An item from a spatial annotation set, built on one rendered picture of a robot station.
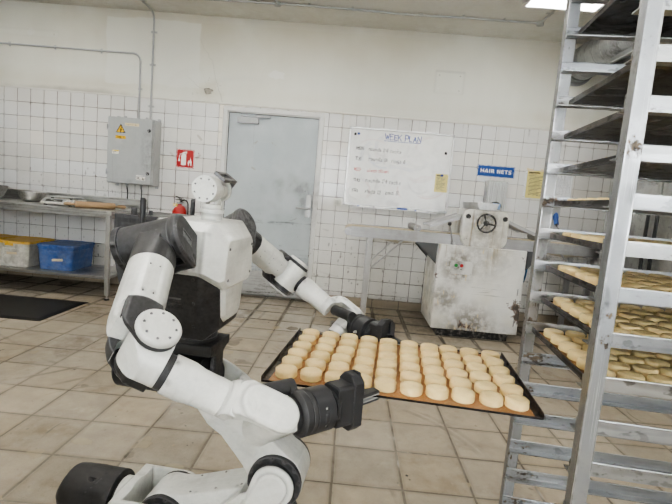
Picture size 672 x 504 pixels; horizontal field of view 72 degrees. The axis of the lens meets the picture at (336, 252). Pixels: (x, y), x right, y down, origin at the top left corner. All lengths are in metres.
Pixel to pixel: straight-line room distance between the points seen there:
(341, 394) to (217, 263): 0.43
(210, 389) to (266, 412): 0.10
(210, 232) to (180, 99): 4.48
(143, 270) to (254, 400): 0.32
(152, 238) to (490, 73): 4.80
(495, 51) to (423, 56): 0.75
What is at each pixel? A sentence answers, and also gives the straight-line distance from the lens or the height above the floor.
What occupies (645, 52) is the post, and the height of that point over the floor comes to 1.49.
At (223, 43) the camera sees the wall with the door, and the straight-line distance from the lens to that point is 5.56.
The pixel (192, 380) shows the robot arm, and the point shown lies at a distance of 0.84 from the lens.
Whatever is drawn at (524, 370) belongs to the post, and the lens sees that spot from 1.49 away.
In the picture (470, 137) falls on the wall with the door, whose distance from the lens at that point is 5.32.
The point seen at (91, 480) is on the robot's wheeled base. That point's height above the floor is 0.34.
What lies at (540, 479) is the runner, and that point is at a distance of 1.64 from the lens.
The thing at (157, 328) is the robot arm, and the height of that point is 0.95.
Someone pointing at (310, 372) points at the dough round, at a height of 0.80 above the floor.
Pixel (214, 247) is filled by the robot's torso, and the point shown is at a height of 1.05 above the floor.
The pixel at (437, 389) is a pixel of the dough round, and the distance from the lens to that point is 1.07.
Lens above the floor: 1.19
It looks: 7 degrees down
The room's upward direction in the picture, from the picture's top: 5 degrees clockwise
